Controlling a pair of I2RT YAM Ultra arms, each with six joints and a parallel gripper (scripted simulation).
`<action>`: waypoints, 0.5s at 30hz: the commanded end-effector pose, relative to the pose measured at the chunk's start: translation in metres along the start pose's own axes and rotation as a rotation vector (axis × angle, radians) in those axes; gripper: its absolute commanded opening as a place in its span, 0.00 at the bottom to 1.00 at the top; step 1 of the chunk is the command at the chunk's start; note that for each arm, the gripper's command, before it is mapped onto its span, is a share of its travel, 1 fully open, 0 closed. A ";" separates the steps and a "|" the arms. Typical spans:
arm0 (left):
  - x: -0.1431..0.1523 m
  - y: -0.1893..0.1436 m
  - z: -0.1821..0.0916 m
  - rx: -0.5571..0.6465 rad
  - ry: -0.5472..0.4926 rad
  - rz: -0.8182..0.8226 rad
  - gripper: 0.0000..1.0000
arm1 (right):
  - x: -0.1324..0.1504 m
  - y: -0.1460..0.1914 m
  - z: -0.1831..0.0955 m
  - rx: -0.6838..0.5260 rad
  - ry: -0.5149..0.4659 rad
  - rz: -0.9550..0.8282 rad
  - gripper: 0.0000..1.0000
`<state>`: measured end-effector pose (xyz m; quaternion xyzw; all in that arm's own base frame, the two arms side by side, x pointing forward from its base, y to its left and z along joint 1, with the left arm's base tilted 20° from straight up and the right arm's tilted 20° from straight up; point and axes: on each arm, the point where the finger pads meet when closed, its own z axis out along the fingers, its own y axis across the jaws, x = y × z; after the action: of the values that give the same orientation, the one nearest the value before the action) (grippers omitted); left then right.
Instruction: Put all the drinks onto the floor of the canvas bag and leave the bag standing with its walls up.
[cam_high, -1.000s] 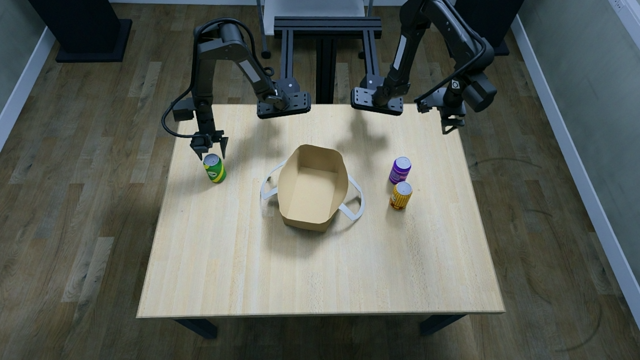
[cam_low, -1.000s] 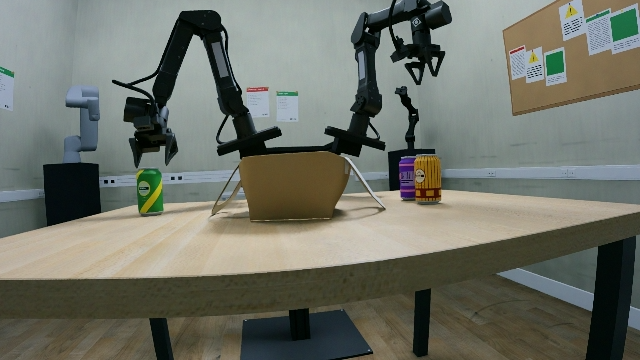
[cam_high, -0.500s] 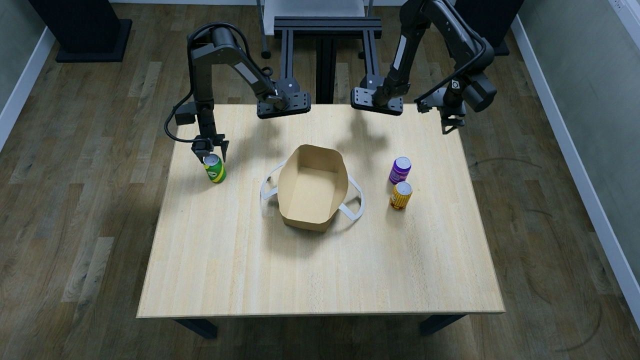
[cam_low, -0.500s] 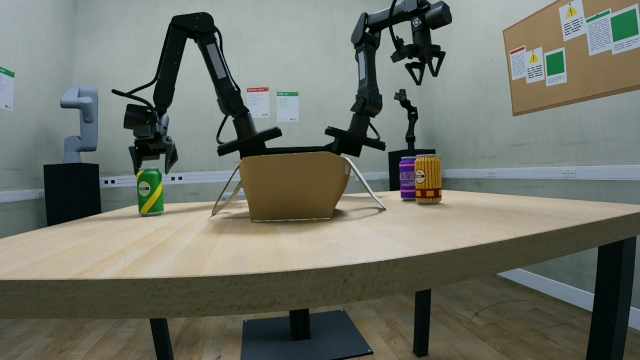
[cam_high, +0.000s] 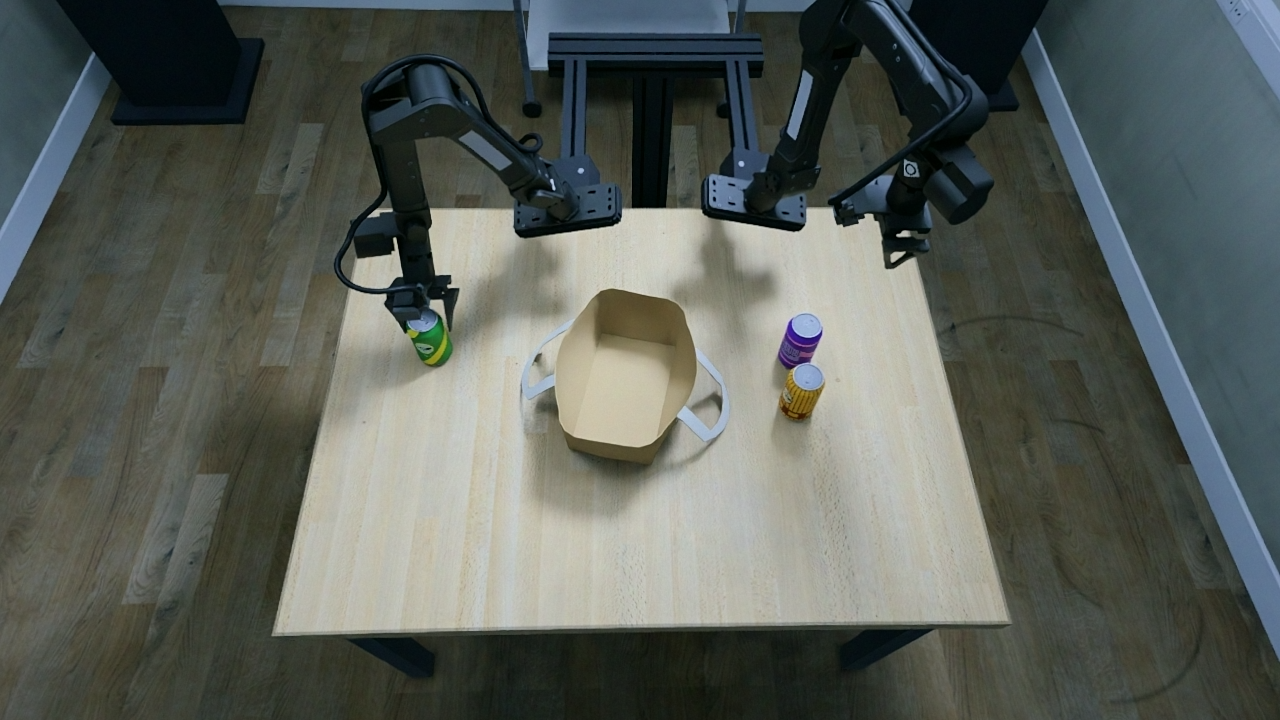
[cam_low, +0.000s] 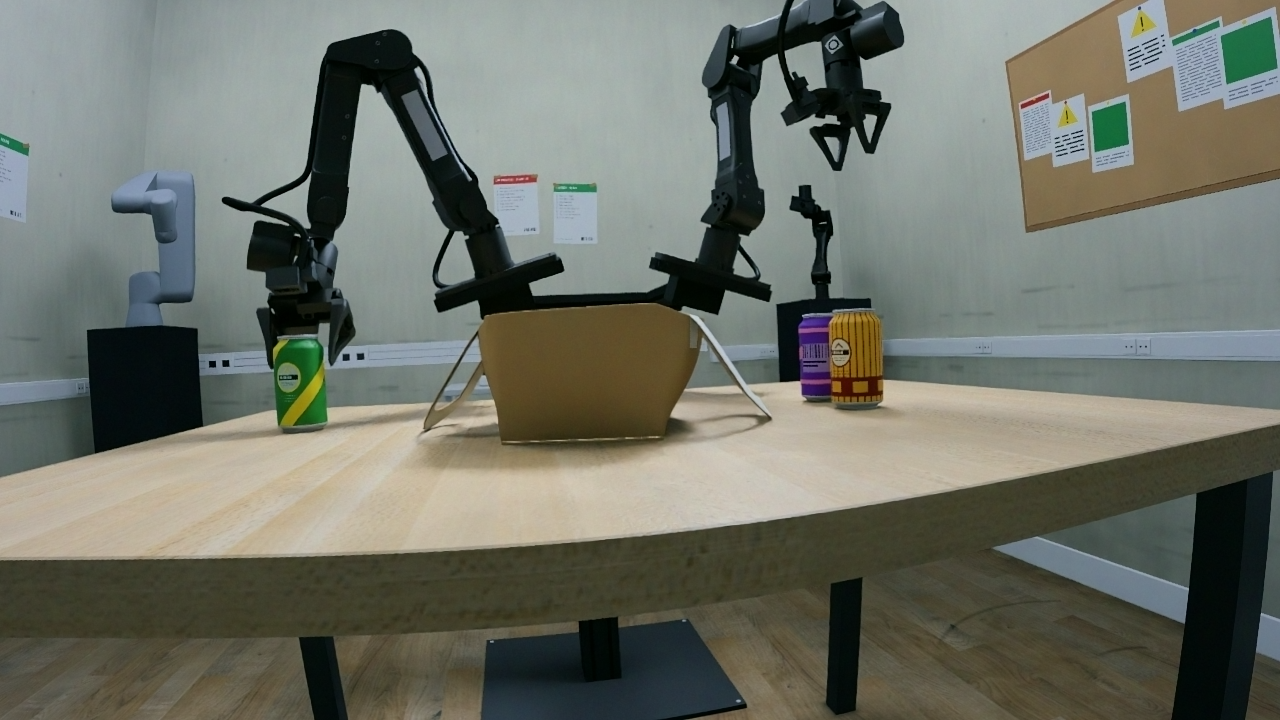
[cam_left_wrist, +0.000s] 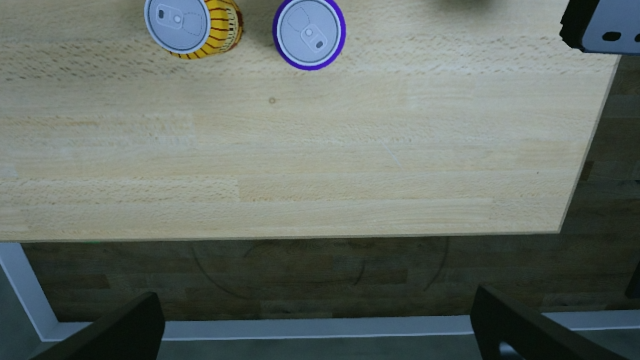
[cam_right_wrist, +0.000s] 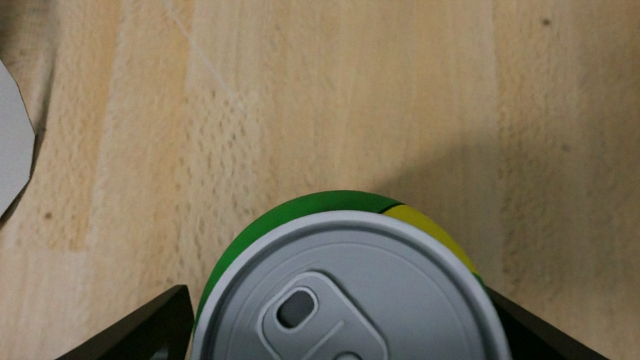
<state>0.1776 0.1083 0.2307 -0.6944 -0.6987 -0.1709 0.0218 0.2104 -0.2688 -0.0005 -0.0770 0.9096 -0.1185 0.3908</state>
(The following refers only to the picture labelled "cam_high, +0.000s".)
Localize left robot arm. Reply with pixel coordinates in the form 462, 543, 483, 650
707, 0, 995, 225

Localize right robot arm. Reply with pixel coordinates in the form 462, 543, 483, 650
353, 59, 617, 260

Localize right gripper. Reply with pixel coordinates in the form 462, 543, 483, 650
384, 252, 460, 332

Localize purple drink can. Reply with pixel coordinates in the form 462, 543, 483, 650
778, 313, 823, 370

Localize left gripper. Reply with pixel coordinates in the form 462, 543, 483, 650
838, 170, 933, 269

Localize tan bag floor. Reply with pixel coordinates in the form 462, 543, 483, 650
573, 333, 676, 447

